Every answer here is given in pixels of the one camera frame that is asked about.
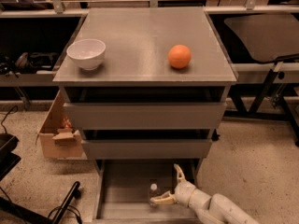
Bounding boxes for black chair base leg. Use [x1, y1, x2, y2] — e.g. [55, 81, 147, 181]
[49, 181, 82, 224]

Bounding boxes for grey middle drawer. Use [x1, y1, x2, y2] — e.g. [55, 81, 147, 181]
[82, 130, 212, 160]

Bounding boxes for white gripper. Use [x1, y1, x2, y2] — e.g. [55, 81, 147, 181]
[149, 163, 196, 207]

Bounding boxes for orange fruit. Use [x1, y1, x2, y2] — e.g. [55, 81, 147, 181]
[168, 45, 192, 69]

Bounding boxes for grey top drawer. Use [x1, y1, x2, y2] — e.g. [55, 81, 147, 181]
[64, 102, 226, 130]

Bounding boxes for clear plastic water bottle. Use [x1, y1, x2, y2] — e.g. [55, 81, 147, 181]
[149, 183, 159, 207]

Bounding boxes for brown cardboard box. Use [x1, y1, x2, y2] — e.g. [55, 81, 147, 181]
[38, 92, 83, 159]

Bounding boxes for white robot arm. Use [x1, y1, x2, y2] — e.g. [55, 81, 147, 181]
[150, 164, 260, 224]

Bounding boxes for black floor cable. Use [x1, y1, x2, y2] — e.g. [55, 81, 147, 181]
[47, 204, 83, 224]

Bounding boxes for black equipment at left edge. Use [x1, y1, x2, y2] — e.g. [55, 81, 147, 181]
[0, 133, 21, 181]

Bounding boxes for grey drawer cabinet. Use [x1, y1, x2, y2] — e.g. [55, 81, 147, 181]
[52, 6, 239, 161]

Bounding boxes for white ceramic bowl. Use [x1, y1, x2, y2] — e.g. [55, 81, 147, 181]
[66, 39, 107, 70]

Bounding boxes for black headphones on shelf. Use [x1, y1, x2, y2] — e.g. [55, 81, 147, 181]
[15, 52, 59, 74]

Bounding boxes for grey open bottom drawer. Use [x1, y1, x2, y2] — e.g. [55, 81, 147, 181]
[93, 160, 202, 224]

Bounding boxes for dark chair seat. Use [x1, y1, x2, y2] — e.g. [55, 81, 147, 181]
[224, 13, 299, 63]

